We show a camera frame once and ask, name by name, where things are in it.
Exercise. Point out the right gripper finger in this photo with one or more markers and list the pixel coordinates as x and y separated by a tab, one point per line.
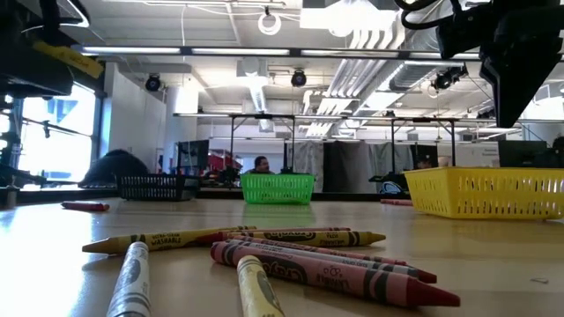
511	88

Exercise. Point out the yellow crayon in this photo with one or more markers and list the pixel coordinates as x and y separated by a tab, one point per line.
154	241
308	238
255	290

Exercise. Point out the gray crayon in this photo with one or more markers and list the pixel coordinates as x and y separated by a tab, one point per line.
130	282

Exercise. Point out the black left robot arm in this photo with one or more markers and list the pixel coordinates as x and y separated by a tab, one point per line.
26	17

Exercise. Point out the yellow tape label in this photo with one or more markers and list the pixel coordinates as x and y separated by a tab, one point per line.
70	59

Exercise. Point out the black monitor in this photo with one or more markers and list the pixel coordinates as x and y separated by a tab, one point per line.
194	156
522	154

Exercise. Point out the yellow plastic basket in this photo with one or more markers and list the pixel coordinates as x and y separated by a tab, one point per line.
484	193

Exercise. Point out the black metal stand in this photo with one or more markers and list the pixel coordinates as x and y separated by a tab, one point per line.
9	196

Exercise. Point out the person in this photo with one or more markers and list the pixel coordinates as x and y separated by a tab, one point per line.
112	169
262	165

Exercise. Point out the black plastic basket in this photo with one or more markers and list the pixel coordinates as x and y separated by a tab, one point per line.
150	187

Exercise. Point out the black fabric curtain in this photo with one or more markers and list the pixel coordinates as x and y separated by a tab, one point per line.
348	167

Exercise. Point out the pale fabric curtain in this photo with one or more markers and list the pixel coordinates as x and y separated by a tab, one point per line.
310	165

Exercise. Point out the long ceiling light fixture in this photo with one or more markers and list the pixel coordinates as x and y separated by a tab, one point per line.
240	51

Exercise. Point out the green plastic basket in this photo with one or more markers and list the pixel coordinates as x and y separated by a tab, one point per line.
276	189

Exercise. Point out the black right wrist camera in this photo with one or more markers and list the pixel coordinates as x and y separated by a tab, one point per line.
460	37

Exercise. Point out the black frame stand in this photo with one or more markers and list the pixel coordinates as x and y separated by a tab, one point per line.
262	116
423	120

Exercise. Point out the silver ventilation duct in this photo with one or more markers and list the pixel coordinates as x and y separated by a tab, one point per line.
423	44

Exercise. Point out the black aluminium table frame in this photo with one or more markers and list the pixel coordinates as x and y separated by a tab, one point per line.
220	193

